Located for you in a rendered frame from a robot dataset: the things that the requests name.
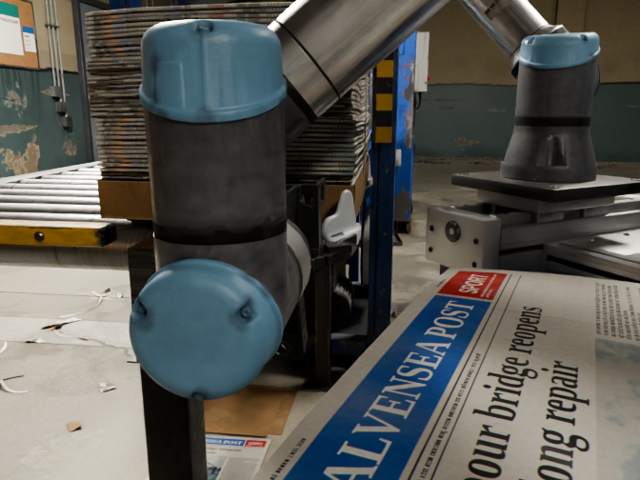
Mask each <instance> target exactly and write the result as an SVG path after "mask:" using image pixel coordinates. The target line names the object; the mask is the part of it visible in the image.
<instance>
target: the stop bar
mask: <svg viewBox="0 0 640 480"><path fill-rule="evenodd" d="M116 239H117V232H116V227H115V225H114V224H113V223H94V222H62V221H30V220H0V244H17V245H44V246H72V247H98V248H104V247H105V246H107V245H109V244H111V243H114V242H115V240H116Z"/></svg>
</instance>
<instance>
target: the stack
mask: <svg viewBox="0 0 640 480"><path fill-rule="evenodd" d="M251 480H640V284H639V283H632V282H623V281H614V280H607V279H598V278H589V277H582V276H573V275H564V274H552V273H540V272H528V271H516V270H483V269H463V268H449V269H448V270H446V271H445V272H444V273H442V274H441V275H440V276H439V277H438V278H436V279H435V280H434V281H433V282H431V283H430V284H429V285H428V286H427V287H426V288H425V289H424V290H423V291H422V292H421V293H420V294H419V295H418V296H417V297H416V298H415V299H414V300H413V301H412V302H411V303H410V304H409V305H408V306H407V307H406V308H405V309H404V310H403V311H402V312H401V313H400V314H399V315H398V316H397V317H396V319H395V320H394V321H393V322H392V323H391V324H390V325H389V326H388V327H387V328H386V329H385V330H384V331H383V332H382V333H381V334H380V336H379V337H378V338H377V339H376V340H375V341H374V342H373V343H372V344H371V345H370V346H369V347H368V348H367V349H366V350H365V351H364V353H363V354H362V355H361V356H360V357H359V358H358V359H357V360H356V361H355V362H354V363H353V364H352V366H351V367H350V368H349V369H348V370H347V371H346V372H345V373H344V374H343V376H342V377H341V378H340V379H339V380H338V381H337V382H336V383H335V384H334V385H333V386H332V388H331V389H330V390H329V391H328V392H327V393H326V394H325V395H324V396H323V397H322V399H321V400H320V401H319V402H318V403H317V404H316V405H315V406H314V407H313V408H312V409H311V411H310V412H309V413H308V414H307V415H306V416H305V417H304V418H303V419H302V421H301V422H300V423H299V424H298V425H297V426H296V428H295V429H294V430H293V431H292V432H291V433H290V435H289V436H288V437H287V438H286V439H285V441H284V442H283V443H282V444H281V445H280V447H279V448H278V449H277V450H276V451H275V452H274V454H273V455H272V456H271V457H270V458H269V460H268V461H267V462H266V463H265V464H264V466H263V467H262V468H261V469H260V470H259V471H258V472H257V473H256V474H255V475H254V476H253V477H252V479H251Z"/></svg>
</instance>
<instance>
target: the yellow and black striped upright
mask: <svg viewBox="0 0 640 480"><path fill-rule="evenodd" d="M393 55H394V51H393V52H392V53H391V54H390V55H389V56H387V57H386V58H385V59H384V60H383V61H382V62H381V63H379V64H378V65H377V80H376V122H375V143H391V121H392V88H393Z"/></svg>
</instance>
